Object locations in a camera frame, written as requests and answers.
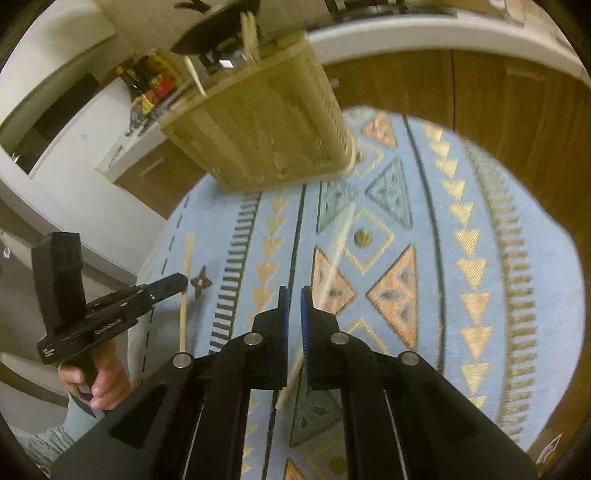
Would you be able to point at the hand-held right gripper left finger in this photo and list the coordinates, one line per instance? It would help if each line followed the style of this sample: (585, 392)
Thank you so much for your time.
(282, 318)

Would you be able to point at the blue patterned tablecloth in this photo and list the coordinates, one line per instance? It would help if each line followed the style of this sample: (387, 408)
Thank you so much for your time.
(415, 277)

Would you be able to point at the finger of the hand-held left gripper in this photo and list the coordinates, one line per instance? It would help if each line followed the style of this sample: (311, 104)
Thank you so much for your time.
(168, 284)

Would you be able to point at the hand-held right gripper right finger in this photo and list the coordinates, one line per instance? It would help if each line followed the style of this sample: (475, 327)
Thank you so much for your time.
(304, 332)

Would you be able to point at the white kitchen countertop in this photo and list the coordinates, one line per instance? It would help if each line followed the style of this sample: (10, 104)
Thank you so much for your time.
(415, 39)

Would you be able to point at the wooden chopstick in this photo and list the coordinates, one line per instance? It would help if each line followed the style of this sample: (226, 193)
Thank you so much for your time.
(196, 76)
(185, 314)
(250, 37)
(337, 258)

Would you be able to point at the beige plastic slatted basket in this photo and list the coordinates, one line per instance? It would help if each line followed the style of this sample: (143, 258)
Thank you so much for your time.
(258, 120)

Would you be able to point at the dark sauce bottle red label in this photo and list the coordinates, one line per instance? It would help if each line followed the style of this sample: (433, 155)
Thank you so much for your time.
(161, 83)

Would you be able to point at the dark sauce bottle yellow label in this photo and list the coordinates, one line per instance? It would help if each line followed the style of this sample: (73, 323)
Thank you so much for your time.
(141, 94)

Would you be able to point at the person's left forearm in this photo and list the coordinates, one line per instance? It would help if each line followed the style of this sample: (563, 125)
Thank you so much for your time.
(55, 438)

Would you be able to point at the person's left hand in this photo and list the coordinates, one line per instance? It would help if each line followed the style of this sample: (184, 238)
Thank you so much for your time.
(111, 378)

